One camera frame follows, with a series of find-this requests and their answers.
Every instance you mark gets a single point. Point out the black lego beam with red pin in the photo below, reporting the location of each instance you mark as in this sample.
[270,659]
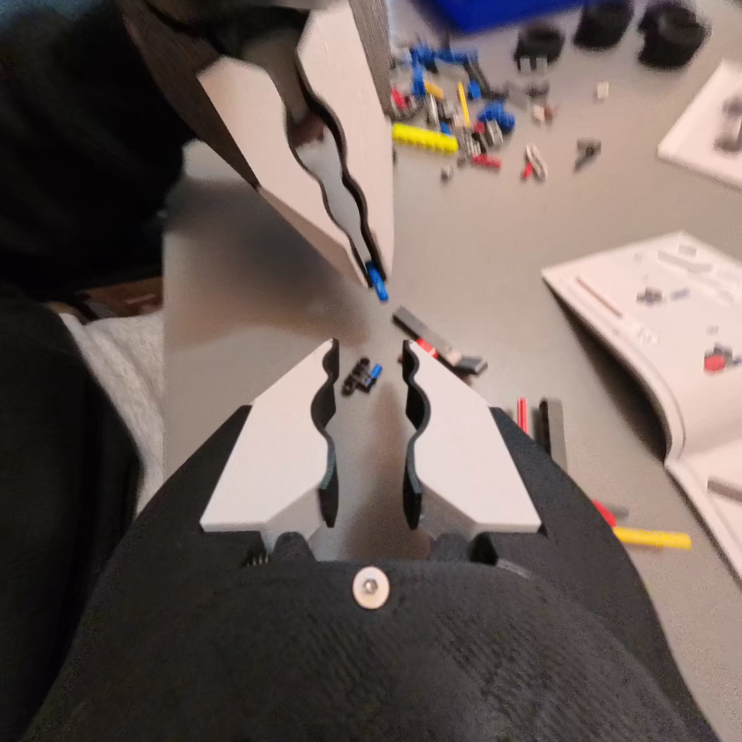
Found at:
[414,324]

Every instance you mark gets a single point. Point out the closed white booklet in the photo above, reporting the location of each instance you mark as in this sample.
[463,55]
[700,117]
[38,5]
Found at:
[701,133]

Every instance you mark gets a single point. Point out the person's left forearm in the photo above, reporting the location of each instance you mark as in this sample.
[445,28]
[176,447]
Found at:
[75,145]

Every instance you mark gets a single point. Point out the blue lego pin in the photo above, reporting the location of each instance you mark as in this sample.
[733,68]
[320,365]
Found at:
[378,284]

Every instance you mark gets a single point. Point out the person's black jacket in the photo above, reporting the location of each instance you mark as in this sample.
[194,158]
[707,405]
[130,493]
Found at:
[46,464]

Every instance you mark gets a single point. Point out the black lego tyre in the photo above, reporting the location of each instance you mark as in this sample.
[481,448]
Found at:
[672,35]
[603,23]
[539,46]

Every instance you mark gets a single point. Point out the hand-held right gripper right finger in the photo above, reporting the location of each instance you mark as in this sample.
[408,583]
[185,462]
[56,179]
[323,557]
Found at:
[469,458]

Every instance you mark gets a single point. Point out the black lego connector with blue pin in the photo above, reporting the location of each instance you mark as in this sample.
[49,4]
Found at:
[355,380]

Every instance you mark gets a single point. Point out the grey lego beam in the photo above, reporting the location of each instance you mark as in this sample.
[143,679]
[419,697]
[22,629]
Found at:
[536,159]

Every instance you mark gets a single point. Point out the open instruction booklet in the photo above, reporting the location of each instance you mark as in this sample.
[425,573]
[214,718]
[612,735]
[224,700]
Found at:
[637,324]

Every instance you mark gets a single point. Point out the small grey lego piece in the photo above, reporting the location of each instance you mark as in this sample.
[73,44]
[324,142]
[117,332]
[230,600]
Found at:
[603,90]

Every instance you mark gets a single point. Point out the lego assembly with yellow axle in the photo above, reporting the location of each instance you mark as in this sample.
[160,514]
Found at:
[652,538]

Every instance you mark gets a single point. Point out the black lego pin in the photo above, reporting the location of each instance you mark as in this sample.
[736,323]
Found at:
[585,152]

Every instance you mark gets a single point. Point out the person's grey pants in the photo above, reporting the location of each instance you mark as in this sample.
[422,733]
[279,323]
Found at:
[124,377]

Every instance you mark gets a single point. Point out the pile of loose lego pieces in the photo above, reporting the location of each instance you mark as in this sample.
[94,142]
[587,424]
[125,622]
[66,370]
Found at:
[426,138]

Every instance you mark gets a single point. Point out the blue plastic bin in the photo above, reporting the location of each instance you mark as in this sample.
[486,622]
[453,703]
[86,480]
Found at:
[493,14]

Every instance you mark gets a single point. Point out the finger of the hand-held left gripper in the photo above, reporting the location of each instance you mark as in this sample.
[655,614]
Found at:
[261,133]
[359,104]

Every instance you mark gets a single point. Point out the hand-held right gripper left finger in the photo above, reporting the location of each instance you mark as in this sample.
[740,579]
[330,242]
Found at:
[272,458]

